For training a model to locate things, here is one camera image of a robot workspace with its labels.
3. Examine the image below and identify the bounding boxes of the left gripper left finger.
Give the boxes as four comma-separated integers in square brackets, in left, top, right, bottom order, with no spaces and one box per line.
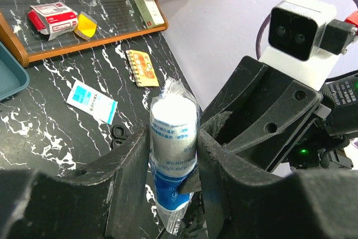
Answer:
[1,128,150,238]

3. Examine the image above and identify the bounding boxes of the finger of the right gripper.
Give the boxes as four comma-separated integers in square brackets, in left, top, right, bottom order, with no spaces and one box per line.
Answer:
[201,56,322,172]

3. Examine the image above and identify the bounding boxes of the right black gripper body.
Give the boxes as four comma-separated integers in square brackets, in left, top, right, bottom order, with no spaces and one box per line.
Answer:
[288,72,357,171]

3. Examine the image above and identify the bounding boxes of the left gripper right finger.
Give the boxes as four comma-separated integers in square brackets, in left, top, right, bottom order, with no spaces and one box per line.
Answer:
[178,128,358,239]

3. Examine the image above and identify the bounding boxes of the white blue pill bottle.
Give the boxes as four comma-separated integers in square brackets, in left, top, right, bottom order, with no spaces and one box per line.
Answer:
[149,77,200,236]

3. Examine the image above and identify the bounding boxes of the teal white medicine sachet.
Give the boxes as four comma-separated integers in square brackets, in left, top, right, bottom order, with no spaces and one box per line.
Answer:
[66,80,117,124]

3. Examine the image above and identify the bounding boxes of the white green medicine box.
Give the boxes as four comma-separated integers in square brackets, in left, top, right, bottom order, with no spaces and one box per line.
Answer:
[134,0,164,29]

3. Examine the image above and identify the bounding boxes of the red white medicine box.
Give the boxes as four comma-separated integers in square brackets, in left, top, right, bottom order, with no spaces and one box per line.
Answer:
[27,2,78,41]

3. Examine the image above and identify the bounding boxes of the orange notepad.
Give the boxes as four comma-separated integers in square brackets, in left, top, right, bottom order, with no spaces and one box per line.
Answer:
[125,50,159,87]

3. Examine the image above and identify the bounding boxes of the dark teal divider tray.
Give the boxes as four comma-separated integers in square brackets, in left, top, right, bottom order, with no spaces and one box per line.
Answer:
[0,43,30,101]

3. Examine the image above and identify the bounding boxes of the yellow orange small object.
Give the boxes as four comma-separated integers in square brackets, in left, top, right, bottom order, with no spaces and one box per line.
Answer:
[74,11,97,40]

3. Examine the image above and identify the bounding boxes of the orange wooden shelf rack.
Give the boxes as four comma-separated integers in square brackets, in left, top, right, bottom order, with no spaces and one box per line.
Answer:
[1,0,168,66]

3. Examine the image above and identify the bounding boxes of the black handled scissors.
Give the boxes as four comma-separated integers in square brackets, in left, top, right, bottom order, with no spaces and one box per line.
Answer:
[111,125,129,149]

